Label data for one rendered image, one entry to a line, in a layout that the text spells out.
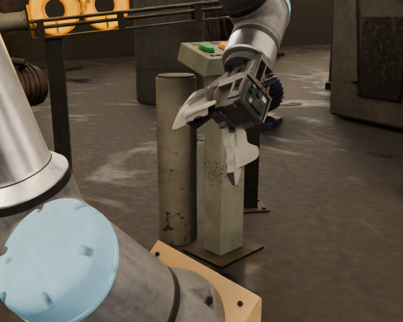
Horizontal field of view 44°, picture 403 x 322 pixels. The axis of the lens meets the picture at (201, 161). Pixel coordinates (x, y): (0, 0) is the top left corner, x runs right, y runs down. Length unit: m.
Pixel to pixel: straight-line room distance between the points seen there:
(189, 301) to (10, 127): 0.33
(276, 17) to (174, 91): 0.58
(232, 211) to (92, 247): 0.93
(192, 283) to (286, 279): 0.70
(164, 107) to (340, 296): 0.70
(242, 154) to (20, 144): 0.35
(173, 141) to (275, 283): 0.49
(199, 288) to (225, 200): 0.72
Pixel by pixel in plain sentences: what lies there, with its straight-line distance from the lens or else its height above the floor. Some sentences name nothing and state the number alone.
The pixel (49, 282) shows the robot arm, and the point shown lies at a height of 0.40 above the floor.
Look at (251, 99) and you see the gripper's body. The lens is 0.79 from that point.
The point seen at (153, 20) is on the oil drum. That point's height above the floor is 0.66.
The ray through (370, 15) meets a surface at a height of 0.70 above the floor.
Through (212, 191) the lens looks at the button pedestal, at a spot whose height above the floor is 0.20.
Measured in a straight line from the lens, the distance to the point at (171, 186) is 1.51.
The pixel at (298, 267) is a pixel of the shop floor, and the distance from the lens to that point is 1.48.
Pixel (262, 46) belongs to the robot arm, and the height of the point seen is 0.63.
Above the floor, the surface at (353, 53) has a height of 0.46.
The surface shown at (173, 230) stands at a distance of 1.56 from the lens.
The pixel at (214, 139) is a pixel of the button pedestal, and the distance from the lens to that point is 1.40.
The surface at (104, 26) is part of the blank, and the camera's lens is 1.68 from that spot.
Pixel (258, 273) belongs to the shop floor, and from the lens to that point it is 1.43.
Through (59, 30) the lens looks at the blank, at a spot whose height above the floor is 0.64.
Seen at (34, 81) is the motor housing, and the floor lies 0.49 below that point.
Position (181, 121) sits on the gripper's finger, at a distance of 0.76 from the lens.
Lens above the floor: 0.68
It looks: 16 degrees down
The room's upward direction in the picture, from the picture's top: straight up
